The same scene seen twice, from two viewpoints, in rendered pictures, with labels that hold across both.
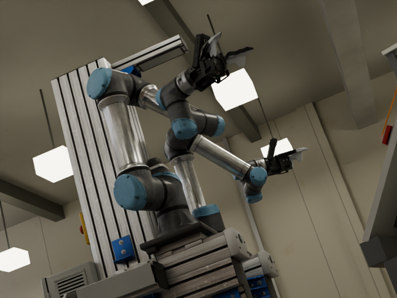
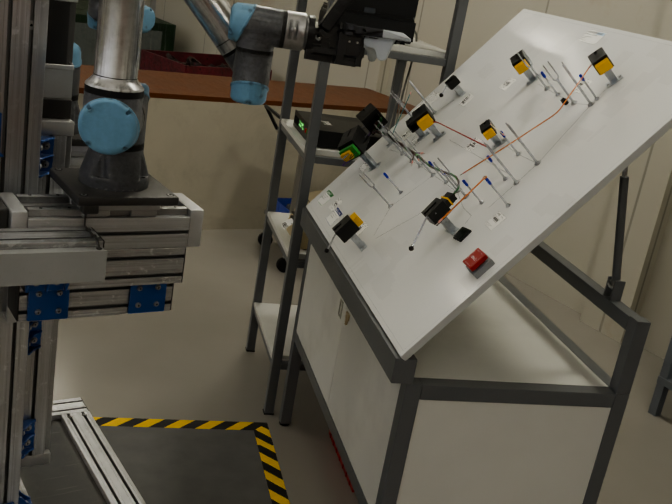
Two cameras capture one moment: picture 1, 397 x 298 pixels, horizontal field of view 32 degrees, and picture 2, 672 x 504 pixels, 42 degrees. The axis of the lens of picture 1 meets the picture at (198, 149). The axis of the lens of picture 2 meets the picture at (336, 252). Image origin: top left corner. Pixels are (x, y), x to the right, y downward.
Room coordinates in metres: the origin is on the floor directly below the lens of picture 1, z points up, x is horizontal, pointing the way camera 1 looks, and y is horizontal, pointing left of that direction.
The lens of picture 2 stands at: (0.60, 1.16, 1.71)
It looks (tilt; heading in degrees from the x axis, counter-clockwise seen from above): 18 degrees down; 313
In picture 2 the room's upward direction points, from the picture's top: 10 degrees clockwise
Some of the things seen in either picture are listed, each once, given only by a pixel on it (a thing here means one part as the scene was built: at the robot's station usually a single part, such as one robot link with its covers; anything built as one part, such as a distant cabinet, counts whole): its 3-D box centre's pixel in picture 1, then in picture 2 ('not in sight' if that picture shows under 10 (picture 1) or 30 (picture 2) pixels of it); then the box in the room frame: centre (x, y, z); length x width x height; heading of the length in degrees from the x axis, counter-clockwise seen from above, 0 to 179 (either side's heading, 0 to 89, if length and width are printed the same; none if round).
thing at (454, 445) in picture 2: not in sight; (432, 354); (2.08, -0.92, 0.60); 1.17 x 0.58 x 0.40; 149
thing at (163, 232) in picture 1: (176, 224); (115, 160); (2.26, 0.15, 1.21); 0.15 x 0.15 x 0.10
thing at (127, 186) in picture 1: (123, 137); (121, 15); (2.15, 0.23, 1.54); 0.15 x 0.12 x 0.55; 143
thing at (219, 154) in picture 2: not in sight; (238, 150); (5.06, -2.46, 0.41); 2.43 x 0.78 x 0.83; 78
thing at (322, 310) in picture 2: not in sight; (322, 312); (2.47, -0.80, 0.60); 0.55 x 0.02 x 0.39; 149
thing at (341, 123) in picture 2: not in sight; (343, 132); (2.92, -1.21, 1.09); 0.35 x 0.33 x 0.07; 149
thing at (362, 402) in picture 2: not in sight; (361, 393); (2.00, -0.52, 0.60); 0.55 x 0.03 x 0.39; 149
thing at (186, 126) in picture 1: (185, 120); (251, 74); (2.01, 0.01, 1.46); 0.11 x 0.08 x 0.11; 143
